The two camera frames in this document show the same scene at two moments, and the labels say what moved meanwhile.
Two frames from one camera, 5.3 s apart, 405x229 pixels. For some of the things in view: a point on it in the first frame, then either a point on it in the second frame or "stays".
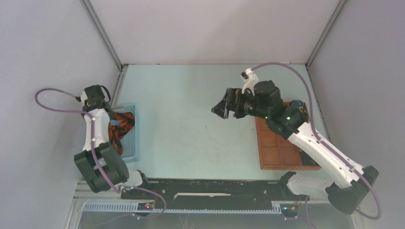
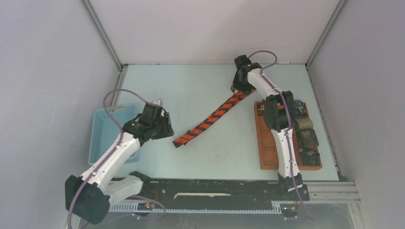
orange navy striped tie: [115, 132] -> [218, 112]
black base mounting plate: [213, 195] stays
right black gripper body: [250, 108] -> [240, 85]
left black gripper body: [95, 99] -> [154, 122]
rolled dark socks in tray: [297, 103] stays
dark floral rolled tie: [305, 160] stays
